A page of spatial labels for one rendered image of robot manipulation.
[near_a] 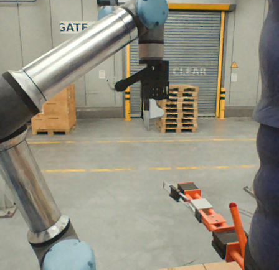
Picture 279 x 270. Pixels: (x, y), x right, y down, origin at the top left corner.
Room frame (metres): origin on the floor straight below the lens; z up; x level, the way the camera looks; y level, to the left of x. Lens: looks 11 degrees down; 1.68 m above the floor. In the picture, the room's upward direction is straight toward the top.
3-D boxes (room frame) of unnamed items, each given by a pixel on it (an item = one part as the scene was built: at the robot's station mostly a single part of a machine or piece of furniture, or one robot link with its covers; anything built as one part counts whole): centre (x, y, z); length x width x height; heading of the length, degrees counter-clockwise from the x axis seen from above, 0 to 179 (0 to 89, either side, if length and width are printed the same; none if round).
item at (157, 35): (0.79, -0.03, 1.82); 0.09 x 0.08 x 0.11; 119
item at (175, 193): (0.96, -0.16, 1.18); 0.31 x 0.03 x 0.05; 24
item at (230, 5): (9.57, -1.32, 4.09); 4.09 x 0.49 x 0.51; 93
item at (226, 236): (0.68, -0.28, 1.18); 0.10 x 0.08 x 0.06; 102
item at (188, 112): (7.81, -1.12, 0.65); 1.29 x 1.10 x 1.31; 3
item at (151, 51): (0.79, -0.04, 1.74); 0.08 x 0.08 x 0.05
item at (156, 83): (0.79, -0.04, 1.66); 0.09 x 0.08 x 0.12; 93
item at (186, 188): (1.03, -0.21, 1.18); 0.08 x 0.07 x 0.05; 12
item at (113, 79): (9.42, 1.08, 2.63); 0.70 x 0.51 x 3.32; 93
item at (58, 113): (7.49, 2.47, 0.87); 1.21 x 1.02 x 1.74; 3
